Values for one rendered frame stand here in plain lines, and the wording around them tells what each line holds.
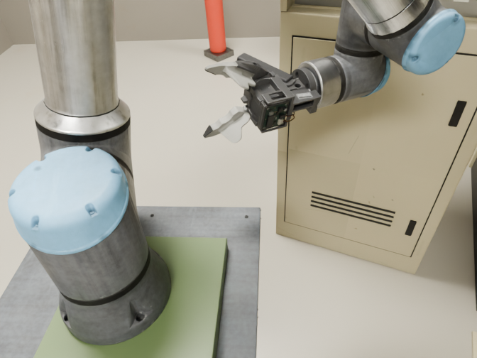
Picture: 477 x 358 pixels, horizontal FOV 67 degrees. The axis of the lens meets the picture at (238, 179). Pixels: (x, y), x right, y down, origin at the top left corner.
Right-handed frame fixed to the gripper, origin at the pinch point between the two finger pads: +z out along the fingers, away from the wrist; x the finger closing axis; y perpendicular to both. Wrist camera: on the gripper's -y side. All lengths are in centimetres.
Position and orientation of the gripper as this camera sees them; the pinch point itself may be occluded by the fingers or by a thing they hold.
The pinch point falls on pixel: (201, 103)
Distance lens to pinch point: 64.1
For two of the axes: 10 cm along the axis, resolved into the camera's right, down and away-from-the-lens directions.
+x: -0.9, 6.1, 7.9
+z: -9.0, 2.9, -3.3
